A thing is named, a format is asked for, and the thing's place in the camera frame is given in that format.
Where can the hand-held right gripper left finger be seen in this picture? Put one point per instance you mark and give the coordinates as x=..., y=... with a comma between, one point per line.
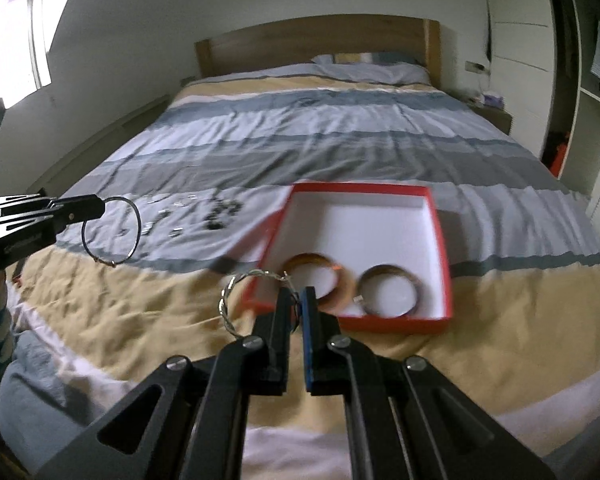
x=283, y=320

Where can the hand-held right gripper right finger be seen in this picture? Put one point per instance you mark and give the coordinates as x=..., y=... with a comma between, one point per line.
x=310, y=330

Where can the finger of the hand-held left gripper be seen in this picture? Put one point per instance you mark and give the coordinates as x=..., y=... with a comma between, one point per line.
x=75, y=201
x=80, y=212

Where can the thin silver hoop bangle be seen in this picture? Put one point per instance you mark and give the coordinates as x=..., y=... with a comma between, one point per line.
x=111, y=263

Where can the twisted silver bangle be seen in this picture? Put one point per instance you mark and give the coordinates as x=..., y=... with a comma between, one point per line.
x=225, y=307

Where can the red jewelry box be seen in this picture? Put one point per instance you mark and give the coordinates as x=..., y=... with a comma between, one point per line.
x=360, y=220

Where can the wooden bangle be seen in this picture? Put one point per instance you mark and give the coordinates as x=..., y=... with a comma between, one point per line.
x=342, y=287

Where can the group of small silver earrings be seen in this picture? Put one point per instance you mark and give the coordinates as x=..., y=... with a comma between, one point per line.
x=175, y=233

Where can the silver wide bangle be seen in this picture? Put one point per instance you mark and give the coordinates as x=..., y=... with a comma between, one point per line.
x=387, y=267

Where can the grey blue cloth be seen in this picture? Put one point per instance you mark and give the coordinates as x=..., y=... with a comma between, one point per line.
x=35, y=395

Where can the bright curtained window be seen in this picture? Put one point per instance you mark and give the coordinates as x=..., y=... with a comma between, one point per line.
x=10, y=50

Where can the striped duvet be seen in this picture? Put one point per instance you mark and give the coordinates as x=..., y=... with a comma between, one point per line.
x=330, y=125

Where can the pale lavender pillow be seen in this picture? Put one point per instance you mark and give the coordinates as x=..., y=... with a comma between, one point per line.
x=380, y=74

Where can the wooden nightstand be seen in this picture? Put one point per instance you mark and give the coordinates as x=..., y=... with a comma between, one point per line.
x=495, y=120

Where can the striped pillow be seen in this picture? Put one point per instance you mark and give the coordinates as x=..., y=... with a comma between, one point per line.
x=380, y=57

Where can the wooden headboard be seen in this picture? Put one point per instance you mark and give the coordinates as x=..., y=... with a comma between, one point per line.
x=305, y=40

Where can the purple tissue packet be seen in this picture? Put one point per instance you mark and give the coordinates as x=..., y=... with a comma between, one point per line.
x=492, y=100

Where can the red bag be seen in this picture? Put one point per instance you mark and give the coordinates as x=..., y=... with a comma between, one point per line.
x=559, y=157

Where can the white wardrobe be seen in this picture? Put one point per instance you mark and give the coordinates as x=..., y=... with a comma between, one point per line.
x=520, y=10

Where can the low beige wall ledge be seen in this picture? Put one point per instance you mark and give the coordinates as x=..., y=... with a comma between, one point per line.
x=105, y=145

